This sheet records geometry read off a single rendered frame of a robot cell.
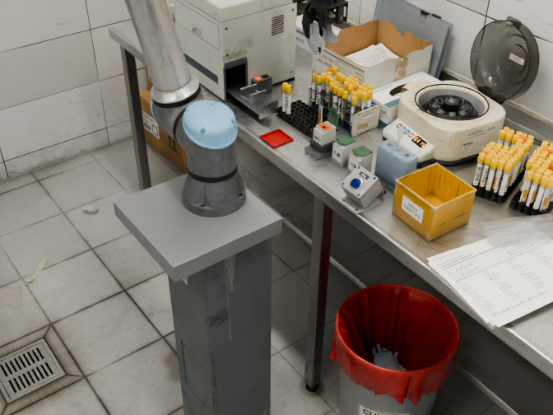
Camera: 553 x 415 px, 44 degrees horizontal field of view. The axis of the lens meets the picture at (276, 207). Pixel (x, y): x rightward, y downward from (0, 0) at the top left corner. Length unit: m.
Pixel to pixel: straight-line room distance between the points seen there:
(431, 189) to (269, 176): 1.20
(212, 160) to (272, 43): 0.71
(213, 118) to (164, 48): 0.18
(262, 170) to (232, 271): 1.24
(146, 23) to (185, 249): 0.48
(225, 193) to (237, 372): 0.59
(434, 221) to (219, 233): 0.49
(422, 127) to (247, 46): 0.58
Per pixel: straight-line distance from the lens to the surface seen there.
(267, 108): 2.00
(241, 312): 1.80
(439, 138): 1.85
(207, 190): 1.57
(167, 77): 1.56
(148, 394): 2.42
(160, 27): 1.51
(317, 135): 1.86
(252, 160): 2.94
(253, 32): 2.09
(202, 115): 1.52
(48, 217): 3.20
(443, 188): 1.72
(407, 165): 1.71
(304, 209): 2.67
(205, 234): 1.55
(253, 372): 2.01
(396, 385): 1.95
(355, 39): 2.30
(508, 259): 1.61
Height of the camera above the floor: 1.91
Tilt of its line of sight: 38 degrees down
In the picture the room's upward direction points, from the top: 1 degrees clockwise
